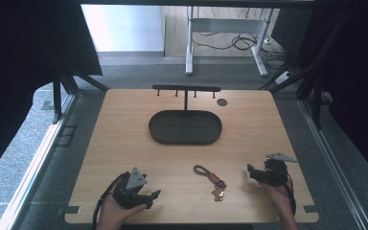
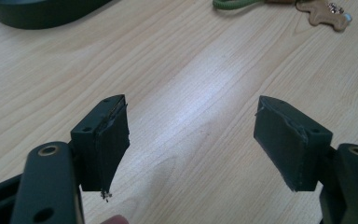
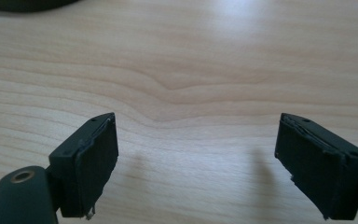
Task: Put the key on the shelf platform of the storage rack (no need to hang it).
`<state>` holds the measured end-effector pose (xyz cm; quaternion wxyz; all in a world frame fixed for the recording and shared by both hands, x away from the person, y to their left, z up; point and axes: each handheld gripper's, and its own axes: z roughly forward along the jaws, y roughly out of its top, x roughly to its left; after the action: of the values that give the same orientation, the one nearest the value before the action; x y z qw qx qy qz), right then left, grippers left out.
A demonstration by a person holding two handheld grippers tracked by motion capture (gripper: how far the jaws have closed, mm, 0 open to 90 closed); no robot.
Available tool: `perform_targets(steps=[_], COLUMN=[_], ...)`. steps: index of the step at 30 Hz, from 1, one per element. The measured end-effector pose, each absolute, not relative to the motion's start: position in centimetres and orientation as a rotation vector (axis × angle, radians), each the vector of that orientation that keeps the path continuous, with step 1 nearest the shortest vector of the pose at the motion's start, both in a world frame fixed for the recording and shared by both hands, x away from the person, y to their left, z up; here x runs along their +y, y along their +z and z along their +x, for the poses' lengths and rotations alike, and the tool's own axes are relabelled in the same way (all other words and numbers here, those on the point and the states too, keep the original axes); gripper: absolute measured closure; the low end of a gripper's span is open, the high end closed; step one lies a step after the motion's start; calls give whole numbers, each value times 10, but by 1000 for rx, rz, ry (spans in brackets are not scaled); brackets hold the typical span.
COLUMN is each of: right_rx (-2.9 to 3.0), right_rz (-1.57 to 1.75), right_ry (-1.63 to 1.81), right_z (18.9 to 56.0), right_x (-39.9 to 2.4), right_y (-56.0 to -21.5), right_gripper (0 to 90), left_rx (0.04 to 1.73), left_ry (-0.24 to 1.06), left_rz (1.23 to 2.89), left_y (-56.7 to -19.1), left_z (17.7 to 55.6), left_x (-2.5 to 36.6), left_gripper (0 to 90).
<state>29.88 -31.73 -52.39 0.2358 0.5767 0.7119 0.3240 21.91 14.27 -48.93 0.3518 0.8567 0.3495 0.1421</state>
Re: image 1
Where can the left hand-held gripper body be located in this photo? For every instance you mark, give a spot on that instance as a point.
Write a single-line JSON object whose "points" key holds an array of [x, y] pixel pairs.
{"points": [[131, 191]]}

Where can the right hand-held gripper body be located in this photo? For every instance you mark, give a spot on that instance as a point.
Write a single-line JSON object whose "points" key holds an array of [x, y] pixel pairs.
{"points": [[273, 174]]}

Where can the person's right hand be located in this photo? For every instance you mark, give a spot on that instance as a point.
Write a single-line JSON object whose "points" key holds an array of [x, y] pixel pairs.
{"points": [[278, 196]]}

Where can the person's left hand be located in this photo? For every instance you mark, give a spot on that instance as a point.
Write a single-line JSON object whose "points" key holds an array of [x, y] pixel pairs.
{"points": [[113, 214]]}

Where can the black key stand with tray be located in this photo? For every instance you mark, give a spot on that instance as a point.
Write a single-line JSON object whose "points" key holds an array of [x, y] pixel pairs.
{"points": [[185, 127]]}

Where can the dark round table cap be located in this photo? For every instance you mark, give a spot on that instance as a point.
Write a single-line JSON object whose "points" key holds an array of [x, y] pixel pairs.
{"points": [[222, 102]]}

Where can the white power strip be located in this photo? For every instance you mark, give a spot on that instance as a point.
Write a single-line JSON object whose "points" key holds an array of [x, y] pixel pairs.
{"points": [[283, 77]]}

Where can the black metal stand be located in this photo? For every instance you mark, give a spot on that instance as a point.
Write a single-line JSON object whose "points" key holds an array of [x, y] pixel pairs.
{"points": [[314, 86], [64, 86]]}

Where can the black curtain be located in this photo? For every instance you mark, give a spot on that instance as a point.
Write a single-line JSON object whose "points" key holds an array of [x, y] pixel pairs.
{"points": [[354, 73], [19, 64]]}

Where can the white desk frame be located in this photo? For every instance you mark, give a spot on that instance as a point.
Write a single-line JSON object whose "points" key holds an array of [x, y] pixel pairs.
{"points": [[226, 25]]}

